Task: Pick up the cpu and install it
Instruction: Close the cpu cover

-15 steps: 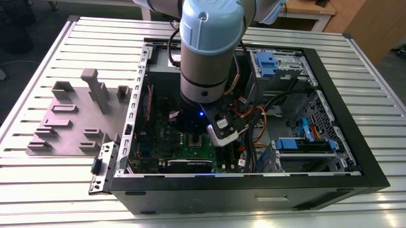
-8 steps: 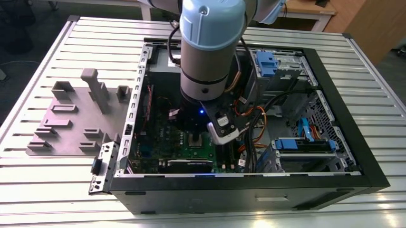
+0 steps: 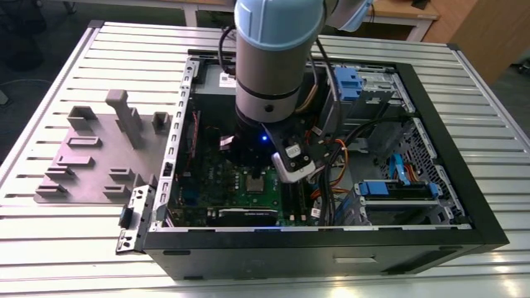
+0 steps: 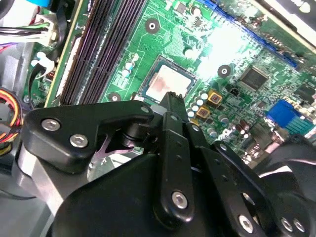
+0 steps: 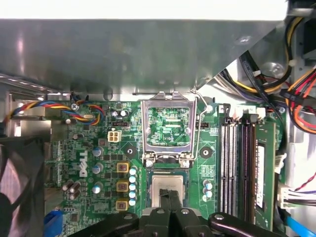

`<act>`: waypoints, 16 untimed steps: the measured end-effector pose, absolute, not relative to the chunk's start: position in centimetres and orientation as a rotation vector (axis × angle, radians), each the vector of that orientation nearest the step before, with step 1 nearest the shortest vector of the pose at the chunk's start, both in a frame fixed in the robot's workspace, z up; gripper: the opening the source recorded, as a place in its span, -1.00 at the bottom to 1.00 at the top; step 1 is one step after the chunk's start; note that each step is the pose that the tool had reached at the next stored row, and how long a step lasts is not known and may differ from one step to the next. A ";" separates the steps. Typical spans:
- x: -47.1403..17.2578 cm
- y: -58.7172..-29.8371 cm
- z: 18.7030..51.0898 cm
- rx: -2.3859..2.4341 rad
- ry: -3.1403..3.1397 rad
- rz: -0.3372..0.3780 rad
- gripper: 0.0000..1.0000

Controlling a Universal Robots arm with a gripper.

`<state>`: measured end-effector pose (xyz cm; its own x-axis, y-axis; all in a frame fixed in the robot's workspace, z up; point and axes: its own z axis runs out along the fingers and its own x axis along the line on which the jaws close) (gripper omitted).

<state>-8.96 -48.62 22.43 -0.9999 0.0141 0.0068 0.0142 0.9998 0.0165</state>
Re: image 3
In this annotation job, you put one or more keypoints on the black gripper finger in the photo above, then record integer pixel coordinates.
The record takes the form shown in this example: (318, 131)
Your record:
(258, 174)
(227, 143)

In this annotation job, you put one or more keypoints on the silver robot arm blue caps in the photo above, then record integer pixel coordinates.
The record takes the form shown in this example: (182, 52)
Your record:
(272, 77)

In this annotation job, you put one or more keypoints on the black RAM slot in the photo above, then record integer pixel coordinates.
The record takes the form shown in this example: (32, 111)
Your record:
(288, 198)
(300, 198)

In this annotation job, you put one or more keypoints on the green motherboard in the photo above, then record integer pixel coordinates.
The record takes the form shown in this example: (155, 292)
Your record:
(223, 201)

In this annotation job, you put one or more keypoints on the black graphics card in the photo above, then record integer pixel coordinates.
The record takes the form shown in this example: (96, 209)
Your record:
(247, 216)

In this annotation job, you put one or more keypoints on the blue expansion slot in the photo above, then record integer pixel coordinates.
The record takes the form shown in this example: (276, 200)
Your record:
(191, 198)

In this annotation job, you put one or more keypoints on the grey power supply unit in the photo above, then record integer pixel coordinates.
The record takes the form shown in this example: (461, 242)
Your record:
(211, 80)

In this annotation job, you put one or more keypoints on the black open PC case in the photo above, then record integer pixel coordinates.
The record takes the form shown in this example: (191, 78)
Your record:
(290, 257)

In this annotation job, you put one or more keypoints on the hard disk in blue carrier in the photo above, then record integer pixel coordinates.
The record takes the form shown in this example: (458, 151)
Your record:
(374, 188)

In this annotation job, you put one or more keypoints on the grey plastic parts rack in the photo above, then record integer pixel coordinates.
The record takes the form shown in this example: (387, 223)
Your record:
(107, 161)

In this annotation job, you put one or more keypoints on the blue plastic drive latch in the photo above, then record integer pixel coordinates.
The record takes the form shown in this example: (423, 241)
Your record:
(350, 83)

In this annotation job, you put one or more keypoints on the blue video port connector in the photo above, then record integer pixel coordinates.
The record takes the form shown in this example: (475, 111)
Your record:
(126, 217)

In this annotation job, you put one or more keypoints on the grey metal disk bay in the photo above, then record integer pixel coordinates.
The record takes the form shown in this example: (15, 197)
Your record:
(399, 203)

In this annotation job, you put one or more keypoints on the wooden desk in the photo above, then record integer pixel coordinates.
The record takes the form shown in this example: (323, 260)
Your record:
(397, 12)

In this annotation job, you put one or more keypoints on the wooden cabinet panel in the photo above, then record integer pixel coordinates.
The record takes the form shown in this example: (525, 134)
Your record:
(489, 31)

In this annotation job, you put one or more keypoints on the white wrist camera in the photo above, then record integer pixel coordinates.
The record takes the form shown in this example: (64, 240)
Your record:
(290, 177)

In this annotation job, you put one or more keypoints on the grey metal card bracket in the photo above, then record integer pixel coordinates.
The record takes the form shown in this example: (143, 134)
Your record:
(139, 198)

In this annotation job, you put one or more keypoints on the white desk frame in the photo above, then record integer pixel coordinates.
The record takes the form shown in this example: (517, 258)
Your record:
(190, 15)

